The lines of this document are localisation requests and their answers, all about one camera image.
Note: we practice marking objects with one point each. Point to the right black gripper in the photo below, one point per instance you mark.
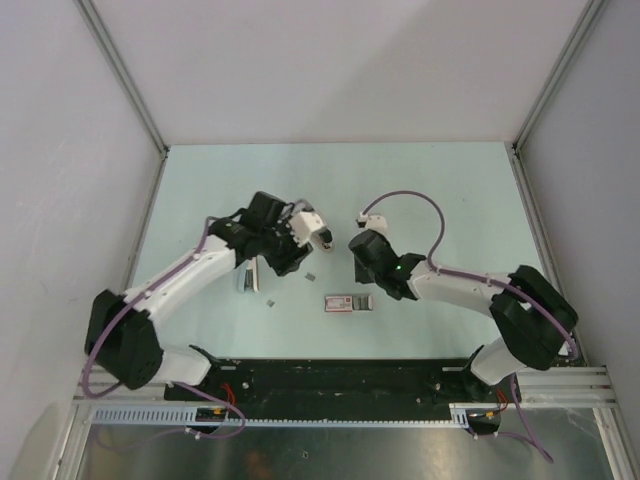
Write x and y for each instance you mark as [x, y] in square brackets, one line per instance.
[361, 276]

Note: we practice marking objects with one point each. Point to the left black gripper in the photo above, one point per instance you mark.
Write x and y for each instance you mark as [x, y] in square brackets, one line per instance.
[292, 260]

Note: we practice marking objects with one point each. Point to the red staple box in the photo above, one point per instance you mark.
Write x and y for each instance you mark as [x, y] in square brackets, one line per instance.
[352, 303]

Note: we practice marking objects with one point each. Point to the black and cream stapler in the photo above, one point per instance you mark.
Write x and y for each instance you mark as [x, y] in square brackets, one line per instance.
[323, 240]

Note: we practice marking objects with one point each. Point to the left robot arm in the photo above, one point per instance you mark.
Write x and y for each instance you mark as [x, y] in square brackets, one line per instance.
[122, 335]

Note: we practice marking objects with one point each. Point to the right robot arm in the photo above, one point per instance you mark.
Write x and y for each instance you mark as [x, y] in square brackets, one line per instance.
[534, 320]

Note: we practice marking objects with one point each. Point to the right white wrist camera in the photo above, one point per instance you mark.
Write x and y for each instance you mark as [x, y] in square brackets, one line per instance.
[374, 222]

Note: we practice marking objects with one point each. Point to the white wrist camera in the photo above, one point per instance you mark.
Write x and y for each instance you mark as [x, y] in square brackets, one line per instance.
[303, 224]
[374, 222]

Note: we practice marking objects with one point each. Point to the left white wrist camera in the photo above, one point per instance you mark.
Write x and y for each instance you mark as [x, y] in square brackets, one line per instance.
[303, 224]

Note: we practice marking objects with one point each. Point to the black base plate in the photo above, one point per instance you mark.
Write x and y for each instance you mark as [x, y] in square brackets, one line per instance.
[345, 392]

